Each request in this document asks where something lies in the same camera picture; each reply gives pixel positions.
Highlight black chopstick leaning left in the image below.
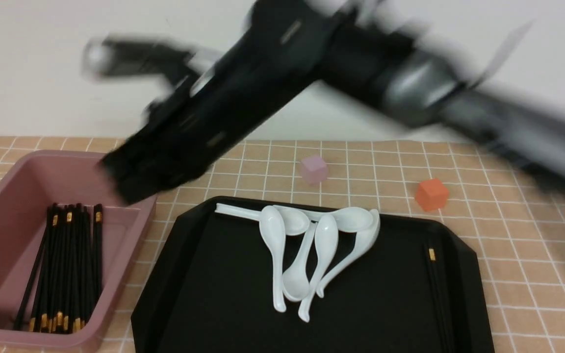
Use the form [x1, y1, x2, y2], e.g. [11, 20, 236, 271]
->
[13, 204, 57, 331]

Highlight white spoon upper left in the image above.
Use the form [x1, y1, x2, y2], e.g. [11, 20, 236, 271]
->
[215, 203, 311, 235]

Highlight black chopstick on tray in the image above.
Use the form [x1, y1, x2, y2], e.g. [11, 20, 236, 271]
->
[425, 243, 453, 353]

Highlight orange cube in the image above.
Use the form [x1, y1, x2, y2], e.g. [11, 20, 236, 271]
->
[414, 178, 449, 212]

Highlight black chopstick bundle in bin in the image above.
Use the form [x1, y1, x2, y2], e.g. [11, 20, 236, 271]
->
[27, 203, 97, 334]

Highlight white spoon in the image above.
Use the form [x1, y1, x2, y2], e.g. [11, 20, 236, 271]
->
[275, 205, 373, 233]
[298, 214, 339, 323]
[215, 203, 311, 235]
[316, 209, 381, 299]
[282, 223, 316, 303]
[258, 205, 286, 313]

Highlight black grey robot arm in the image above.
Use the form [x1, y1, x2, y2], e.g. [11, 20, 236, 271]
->
[81, 0, 565, 205]

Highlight black chopstick rightmost in bin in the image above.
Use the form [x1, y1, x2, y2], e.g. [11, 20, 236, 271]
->
[93, 204, 103, 303]

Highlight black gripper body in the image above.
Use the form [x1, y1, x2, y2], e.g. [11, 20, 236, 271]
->
[83, 0, 347, 205]

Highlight white spoon far left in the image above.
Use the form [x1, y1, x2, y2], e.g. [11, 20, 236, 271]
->
[258, 205, 286, 313]

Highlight black plastic tray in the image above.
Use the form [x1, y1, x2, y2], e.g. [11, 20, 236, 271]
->
[131, 197, 495, 353]

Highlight white spoon far right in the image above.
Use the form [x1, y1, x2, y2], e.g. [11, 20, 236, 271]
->
[316, 209, 381, 299]

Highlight white spoon upper right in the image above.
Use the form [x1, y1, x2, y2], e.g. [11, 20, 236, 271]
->
[275, 205, 373, 233]

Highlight white spoon centre right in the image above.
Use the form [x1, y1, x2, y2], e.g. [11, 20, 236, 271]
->
[298, 214, 339, 323]

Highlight pink plastic bin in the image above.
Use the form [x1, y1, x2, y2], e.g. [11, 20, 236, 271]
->
[0, 150, 155, 353]

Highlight white spoon centre bottom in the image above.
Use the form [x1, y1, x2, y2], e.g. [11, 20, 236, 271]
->
[282, 223, 316, 303]

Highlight pink cube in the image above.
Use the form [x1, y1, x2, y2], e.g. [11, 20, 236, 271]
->
[300, 155, 328, 185]

